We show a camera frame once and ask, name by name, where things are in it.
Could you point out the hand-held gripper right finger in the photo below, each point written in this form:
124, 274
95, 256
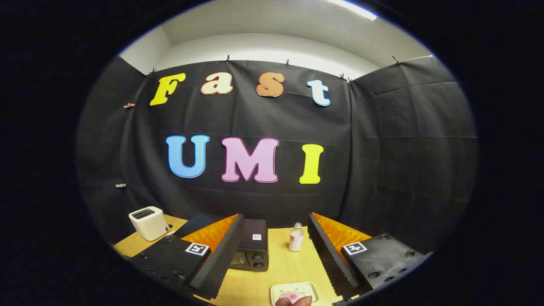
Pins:
325, 255

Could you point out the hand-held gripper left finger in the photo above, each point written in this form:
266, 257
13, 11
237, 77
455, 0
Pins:
227, 255

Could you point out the black toaster oven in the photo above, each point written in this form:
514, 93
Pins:
253, 255

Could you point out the cream square plate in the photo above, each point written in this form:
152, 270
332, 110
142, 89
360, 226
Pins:
308, 290

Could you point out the pink ham slice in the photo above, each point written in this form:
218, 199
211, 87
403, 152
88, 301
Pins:
293, 294

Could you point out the white toaster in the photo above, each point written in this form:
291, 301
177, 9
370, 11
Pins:
148, 225

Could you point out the clear bottle with white label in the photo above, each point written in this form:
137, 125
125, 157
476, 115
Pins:
296, 240

